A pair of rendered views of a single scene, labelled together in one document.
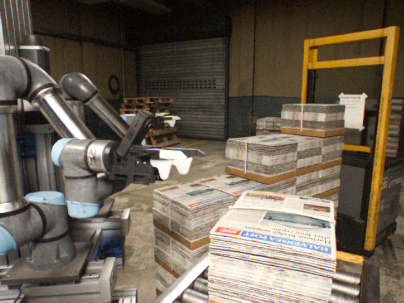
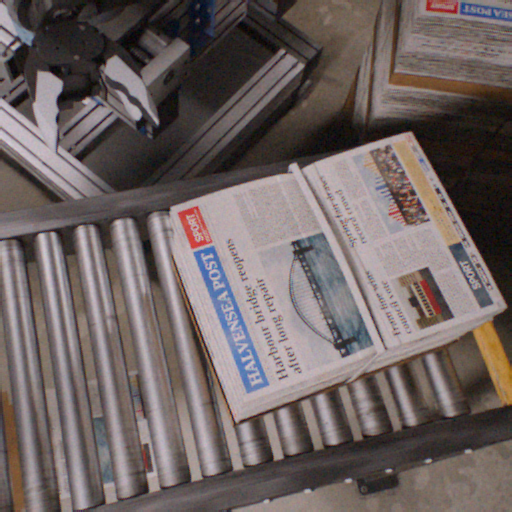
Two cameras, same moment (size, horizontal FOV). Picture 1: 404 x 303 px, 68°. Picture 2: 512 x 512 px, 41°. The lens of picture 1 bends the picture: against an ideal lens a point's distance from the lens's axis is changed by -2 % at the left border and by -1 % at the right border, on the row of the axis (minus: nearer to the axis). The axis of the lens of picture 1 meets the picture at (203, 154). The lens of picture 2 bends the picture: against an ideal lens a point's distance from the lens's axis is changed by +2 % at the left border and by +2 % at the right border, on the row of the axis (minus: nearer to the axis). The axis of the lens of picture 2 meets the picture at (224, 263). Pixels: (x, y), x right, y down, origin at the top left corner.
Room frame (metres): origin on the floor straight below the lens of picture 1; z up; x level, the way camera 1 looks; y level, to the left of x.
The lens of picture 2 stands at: (0.42, -0.34, 1.86)
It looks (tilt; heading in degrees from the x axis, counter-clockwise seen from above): 68 degrees down; 40
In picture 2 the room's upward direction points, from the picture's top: 8 degrees clockwise
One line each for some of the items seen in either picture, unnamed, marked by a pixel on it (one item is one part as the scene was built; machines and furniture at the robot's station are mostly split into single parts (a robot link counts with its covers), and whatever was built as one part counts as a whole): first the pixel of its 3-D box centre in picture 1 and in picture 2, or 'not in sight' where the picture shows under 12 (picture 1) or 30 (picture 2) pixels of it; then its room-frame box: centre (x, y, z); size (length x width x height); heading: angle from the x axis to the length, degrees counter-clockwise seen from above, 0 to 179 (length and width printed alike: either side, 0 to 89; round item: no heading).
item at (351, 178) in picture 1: (352, 194); not in sight; (2.85, -1.46, 0.40); 0.69 x 0.55 x 0.80; 39
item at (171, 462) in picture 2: not in sight; (148, 344); (0.57, -0.08, 0.77); 0.47 x 0.05 x 0.05; 61
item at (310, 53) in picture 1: (305, 136); not in sight; (2.88, -0.97, 0.97); 0.09 x 0.09 x 1.75; 39
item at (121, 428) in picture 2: not in sight; (108, 353); (0.51, -0.05, 0.77); 0.47 x 0.05 x 0.05; 61
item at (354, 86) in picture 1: (342, 105); not in sight; (2.63, -1.19, 1.28); 0.57 x 0.01 x 0.65; 39
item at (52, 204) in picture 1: (45, 212); not in sight; (0.92, 0.51, 0.98); 0.13 x 0.12 x 0.14; 161
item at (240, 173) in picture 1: (259, 171); not in sight; (1.97, -0.37, 0.86); 0.38 x 0.29 x 0.04; 40
